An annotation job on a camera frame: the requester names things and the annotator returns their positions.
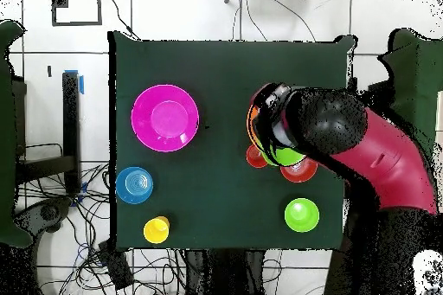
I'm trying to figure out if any orange cup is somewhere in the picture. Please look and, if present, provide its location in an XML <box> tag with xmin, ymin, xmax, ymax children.
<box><xmin>245</xmin><ymin>144</ymin><xmax>270</xmax><ymax>169</ymax></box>

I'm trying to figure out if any large orange bowl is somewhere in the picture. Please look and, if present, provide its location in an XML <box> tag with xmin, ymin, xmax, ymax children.
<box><xmin>246</xmin><ymin>103</ymin><xmax>262</xmax><ymax>145</ymax></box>

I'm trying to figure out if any large green bowl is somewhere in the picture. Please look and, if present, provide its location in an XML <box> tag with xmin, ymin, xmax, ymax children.
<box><xmin>260</xmin><ymin>146</ymin><xmax>308</xmax><ymax>168</ymax></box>

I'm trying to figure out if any large pink bowl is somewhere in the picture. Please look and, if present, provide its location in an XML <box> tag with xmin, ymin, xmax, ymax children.
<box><xmin>130</xmin><ymin>83</ymin><xmax>201</xmax><ymax>153</ymax></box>

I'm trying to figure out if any small orange bowl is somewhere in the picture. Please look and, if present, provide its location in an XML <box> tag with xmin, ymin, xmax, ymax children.
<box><xmin>279</xmin><ymin>157</ymin><xmax>318</xmax><ymax>184</ymax></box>

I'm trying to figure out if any dark green tablecloth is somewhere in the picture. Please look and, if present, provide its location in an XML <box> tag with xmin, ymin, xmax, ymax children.
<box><xmin>0</xmin><ymin>19</ymin><xmax>34</xmax><ymax>249</ymax></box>
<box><xmin>376</xmin><ymin>28</ymin><xmax>443</xmax><ymax>157</ymax></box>
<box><xmin>107</xmin><ymin>30</ymin><xmax>357</xmax><ymax>253</ymax></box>

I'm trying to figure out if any small blue bowl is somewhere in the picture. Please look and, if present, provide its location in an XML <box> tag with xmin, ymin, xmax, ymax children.
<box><xmin>115</xmin><ymin>165</ymin><xmax>154</xmax><ymax>205</ymax></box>

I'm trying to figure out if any small green bowl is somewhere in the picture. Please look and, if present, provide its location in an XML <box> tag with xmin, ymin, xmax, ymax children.
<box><xmin>284</xmin><ymin>197</ymin><xmax>321</xmax><ymax>234</ymax></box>

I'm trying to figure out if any black metal stand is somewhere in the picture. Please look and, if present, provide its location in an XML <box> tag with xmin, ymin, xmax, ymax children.
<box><xmin>15</xmin><ymin>71</ymin><xmax>82</xmax><ymax>195</ymax></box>

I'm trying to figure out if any black power brick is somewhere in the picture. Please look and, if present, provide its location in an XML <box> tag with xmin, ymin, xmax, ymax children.
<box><xmin>97</xmin><ymin>239</ymin><xmax>135</xmax><ymax>291</ymax></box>

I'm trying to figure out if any black box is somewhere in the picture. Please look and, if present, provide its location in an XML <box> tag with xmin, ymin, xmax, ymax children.
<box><xmin>367</xmin><ymin>80</ymin><xmax>394</xmax><ymax>106</ymax></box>
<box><xmin>11</xmin><ymin>78</ymin><xmax>28</xmax><ymax>157</ymax></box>

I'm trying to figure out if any dark grey chair base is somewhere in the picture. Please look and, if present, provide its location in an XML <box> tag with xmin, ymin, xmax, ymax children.
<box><xmin>15</xmin><ymin>196</ymin><xmax>74</xmax><ymax>237</ymax></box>

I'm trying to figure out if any black floor tape square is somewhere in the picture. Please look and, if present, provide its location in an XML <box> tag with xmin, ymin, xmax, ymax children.
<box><xmin>50</xmin><ymin>0</ymin><xmax>104</xmax><ymax>27</ymax></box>

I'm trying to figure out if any white box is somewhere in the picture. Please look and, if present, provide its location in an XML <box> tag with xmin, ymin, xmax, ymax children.
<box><xmin>435</xmin><ymin>90</ymin><xmax>443</xmax><ymax>157</ymax></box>

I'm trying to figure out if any tangle of cables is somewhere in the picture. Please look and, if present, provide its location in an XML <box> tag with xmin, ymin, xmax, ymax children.
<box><xmin>16</xmin><ymin>142</ymin><xmax>188</xmax><ymax>295</ymax></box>

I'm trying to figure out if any thin black cable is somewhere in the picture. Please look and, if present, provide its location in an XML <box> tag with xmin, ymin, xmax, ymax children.
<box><xmin>255</xmin><ymin>0</ymin><xmax>317</xmax><ymax>42</ymax></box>
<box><xmin>101</xmin><ymin>0</ymin><xmax>141</xmax><ymax>41</ymax></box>

